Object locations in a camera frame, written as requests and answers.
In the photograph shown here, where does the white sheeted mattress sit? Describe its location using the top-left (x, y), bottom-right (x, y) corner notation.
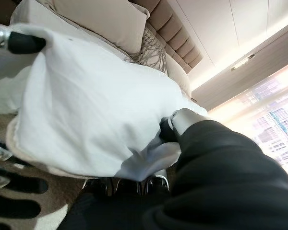
top-left (9, 0), bottom-right (125, 60)

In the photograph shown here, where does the grey tufted headboard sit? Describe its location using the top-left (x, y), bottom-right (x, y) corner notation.
top-left (132, 0), bottom-right (205, 70)

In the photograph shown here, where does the beige fringed bedspread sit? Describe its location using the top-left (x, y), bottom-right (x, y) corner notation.
top-left (0, 112), bottom-right (87, 230)

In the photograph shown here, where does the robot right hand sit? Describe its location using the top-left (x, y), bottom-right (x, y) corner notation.
top-left (59, 107), bottom-right (288, 230)

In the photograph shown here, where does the white duvet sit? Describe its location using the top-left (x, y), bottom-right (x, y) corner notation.
top-left (0, 23), bottom-right (210, 183)

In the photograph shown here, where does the brown upholstered bed frame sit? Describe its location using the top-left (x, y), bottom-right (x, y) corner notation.
top-left (0, 0), bottom-right (18, 25)

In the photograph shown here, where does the large beige pillow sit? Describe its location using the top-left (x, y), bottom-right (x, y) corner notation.
top-left (49, 0), bottom-right (151, 54)
top-left (165, 54), bottom-right (193, 97)

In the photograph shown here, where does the woven fringed cushion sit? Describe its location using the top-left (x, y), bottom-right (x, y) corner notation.
top-left (124, 23), bottom-right (169, 75)

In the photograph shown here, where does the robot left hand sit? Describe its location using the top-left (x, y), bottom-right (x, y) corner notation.
top-left (0, 23), bottom-right (49, 230)

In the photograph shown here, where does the ceiling fixture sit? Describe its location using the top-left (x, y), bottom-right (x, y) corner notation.
top-left (229, 54), bottom-right (257, 72)

